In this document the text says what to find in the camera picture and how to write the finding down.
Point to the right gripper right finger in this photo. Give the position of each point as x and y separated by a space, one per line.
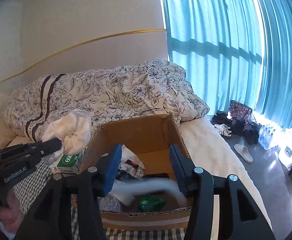
239 217

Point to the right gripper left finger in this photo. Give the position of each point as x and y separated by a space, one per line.
49 217

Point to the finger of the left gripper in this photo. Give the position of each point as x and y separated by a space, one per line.
40 149

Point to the green 999 medicine box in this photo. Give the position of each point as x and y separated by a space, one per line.
70 164

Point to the white plush toy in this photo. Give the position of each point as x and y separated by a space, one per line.
74 131

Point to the white foam tube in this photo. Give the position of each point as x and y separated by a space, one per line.
147 186

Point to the floral tissue pack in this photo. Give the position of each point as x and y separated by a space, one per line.
130 168

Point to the green foil wrapper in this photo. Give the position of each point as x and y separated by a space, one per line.
150 203

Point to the person's left hand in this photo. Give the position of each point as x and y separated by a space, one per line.
11 215

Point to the checkered gingham cloth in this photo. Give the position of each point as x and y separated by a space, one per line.
30 188

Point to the clear round plastic container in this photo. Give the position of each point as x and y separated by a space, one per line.
109 203

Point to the white slipper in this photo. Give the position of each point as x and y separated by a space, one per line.
243 151

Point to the brown cardboard box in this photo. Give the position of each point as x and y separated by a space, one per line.
149 138

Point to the polka dot bag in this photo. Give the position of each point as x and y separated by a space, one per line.
239 111

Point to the floral patterned duvet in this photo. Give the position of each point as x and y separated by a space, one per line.
149 88

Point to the teal window curtain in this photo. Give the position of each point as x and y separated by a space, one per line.
235 50

